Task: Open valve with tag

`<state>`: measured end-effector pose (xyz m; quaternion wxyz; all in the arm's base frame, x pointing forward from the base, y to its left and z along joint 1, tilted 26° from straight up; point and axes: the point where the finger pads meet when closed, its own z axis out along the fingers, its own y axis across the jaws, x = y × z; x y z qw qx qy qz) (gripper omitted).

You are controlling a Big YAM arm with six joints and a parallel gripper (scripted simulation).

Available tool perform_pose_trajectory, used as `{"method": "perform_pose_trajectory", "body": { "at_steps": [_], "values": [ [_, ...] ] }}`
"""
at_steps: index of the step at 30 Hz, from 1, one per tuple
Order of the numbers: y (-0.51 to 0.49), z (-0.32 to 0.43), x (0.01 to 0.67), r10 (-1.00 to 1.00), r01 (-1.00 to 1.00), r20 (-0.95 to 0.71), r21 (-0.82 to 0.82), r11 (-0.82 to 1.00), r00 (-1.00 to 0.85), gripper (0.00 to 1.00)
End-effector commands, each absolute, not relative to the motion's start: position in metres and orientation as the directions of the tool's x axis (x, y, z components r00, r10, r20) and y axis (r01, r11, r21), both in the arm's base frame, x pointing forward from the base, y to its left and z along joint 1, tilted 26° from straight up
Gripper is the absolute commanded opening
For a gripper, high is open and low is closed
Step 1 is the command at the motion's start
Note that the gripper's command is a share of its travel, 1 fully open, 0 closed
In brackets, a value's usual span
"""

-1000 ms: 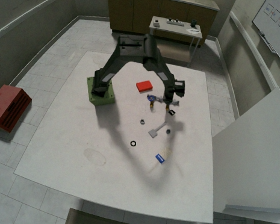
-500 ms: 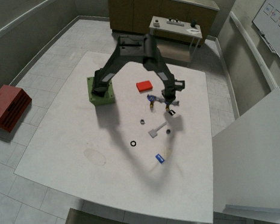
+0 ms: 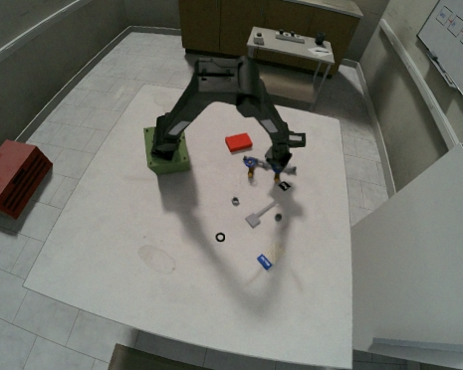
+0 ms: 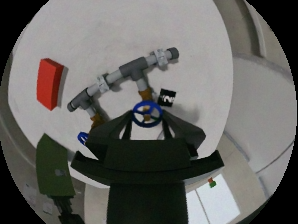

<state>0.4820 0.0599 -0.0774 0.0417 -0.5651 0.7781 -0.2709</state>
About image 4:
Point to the grey pipe manifold with two blue valves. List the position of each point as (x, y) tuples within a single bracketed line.
[(135, 70)]

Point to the red flat block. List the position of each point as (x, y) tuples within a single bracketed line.
[(48, 80)]

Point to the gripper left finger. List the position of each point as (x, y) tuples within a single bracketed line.
[(113, 128)]

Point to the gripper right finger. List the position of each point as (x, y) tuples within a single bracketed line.
[(193, 135)]

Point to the black square tag with white marking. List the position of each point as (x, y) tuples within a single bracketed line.
[(166, 97)]

